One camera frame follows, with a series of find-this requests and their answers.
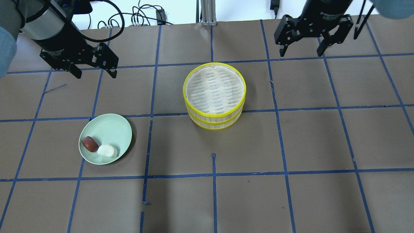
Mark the brown bun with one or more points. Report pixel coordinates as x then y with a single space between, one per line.
90 144

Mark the yellow steamer layer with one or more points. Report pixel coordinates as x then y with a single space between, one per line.
214 90
215 123

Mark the aluminium frame post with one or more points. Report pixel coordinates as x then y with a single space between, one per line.
206 12

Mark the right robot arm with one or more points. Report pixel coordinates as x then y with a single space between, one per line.
327 19

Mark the yellow top steamer layer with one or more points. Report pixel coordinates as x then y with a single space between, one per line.
214 90

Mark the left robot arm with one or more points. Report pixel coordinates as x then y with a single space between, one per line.
62 44

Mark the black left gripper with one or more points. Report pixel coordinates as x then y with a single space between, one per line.
65 41

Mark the yellow bottom steamer layer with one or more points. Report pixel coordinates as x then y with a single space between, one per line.
215 123

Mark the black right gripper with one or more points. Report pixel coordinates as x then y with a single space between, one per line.
318 12

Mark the white bun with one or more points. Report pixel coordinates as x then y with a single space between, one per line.
107 150

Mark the black power adapter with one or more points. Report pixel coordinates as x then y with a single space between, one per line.
161 17

